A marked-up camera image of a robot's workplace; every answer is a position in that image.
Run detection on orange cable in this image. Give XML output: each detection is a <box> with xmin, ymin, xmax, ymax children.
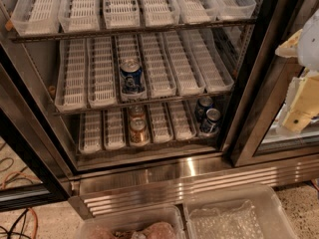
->
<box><xmin>0</xmin><ymin>171</ymin><xmax>39</xmax><ymax>239</ymax></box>

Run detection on blue pepsi can shelf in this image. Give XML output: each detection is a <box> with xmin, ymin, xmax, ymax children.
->
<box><xmin>120</xmin><ymin>58</ymin><xmax>143</xmax><ymax>94</ymax></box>

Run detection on clear plastic bin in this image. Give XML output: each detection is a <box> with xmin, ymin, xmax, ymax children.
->
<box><xmin>75</xmin><ymin>205</ymin><xmax>185</xmax><ymax>239</ymax></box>
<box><xmin>183</xmin><ymin>184</ymin><xmax>298</xmax><ymax>239</ymax></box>

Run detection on steel fridge cabinet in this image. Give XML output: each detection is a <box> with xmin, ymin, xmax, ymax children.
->
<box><xmin>0</xmin><ymin>0</ymin><xmax>318</xmax><ymax>219</ymax></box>

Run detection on open fridge door left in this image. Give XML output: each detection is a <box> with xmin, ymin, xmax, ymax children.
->
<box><xmin>0</xmin><ymin>47</ymin><xmax>71</xmax><ymax>211</ymax></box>

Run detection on clear plastic bin right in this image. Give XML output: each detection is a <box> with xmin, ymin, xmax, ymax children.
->
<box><xmin>183</xmin><ymin>184</ymin><xmax>298</xmax><ymax>239</ymax></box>

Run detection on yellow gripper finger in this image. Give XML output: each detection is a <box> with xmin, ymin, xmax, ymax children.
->
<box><xmin>275</xmin><ymin>30</ymin><xmax>302</xmax><ymax>58</ymax></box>
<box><xmin>281</xmin><ymin>75</ymin><xmax>319</xmax><ymax>133</ymax></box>

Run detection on pink items in bin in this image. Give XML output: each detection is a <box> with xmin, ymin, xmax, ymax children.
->
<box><xmin>85</xmin><ymin>222</ymin><xmax>176</xmax><ymax>239</ymax></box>

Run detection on black cable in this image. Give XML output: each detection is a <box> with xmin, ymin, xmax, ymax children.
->
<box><xmin>0</xmin><ymin>208</ymin><xmax>31</xmax><ymax>239</ymax></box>

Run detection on clear plastic bin left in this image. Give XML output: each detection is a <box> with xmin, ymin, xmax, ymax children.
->
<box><xmin>75</xmin><ymin>205</ymin><xmax>185</xmax><ymax>239</ymax></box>

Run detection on blue can bottom shelf front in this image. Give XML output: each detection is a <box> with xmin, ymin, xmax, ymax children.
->
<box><xmin>200</xmin><ymin>109</ymin><xmax>221</xmax><ymax>133</ymax></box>

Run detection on glass fridge door right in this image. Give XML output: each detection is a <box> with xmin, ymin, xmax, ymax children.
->
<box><xmin>231</xmin><ymin>0</ymin><xmax>318</xmax><ymax>166</ymax></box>

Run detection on blue can bottom shelf rear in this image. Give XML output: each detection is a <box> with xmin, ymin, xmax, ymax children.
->
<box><xmin>194</xmin><ymin>97</ymin><xmax>213</xmax><ymax>122</ymax></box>

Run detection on orange soda can rear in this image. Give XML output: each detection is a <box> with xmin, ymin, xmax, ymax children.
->
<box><xmin>129</xmin><ymin>106</ymin><xmax>146</xmax><ymax>120</ymax></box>

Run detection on orange soda can front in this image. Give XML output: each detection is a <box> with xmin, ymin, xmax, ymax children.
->
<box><xmin>130</xmin><ymin>119</ymin><xmax>149</xmax><ymax>145</ymax></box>

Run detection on orange soda can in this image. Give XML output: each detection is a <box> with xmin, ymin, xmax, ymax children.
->
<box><xmin>129</xmin><ymin>106</ymin><xmax>146</xmax><ymax>120</ymax></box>
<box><xmin>130</xmin><ymin>119</ymin><xmax>149</xmax><ymax>145</ymax></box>

